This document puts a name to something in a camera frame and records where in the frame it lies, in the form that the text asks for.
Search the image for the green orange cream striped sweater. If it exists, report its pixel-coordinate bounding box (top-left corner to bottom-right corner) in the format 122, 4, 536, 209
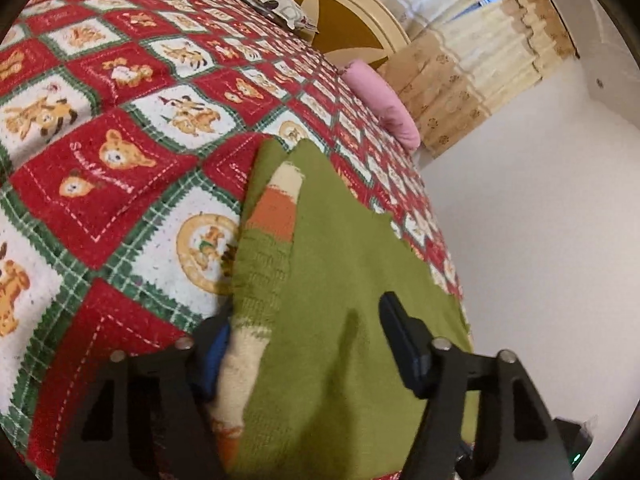
209, 140, 472, 479

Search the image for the red patchwork teddy bedspread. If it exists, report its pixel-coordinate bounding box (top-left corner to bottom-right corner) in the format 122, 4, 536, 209
1, 0, 470, 479

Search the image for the pink pillow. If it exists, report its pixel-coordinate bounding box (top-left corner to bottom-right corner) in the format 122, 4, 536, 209
340, 58, 421, 154

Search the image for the beige floral curtain behind bed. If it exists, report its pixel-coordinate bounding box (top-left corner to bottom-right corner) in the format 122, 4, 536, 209
378, 0, 576, 158

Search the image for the cream wooden headboard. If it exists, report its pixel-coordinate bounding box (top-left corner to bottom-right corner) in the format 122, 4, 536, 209
293, 0, 410, 68

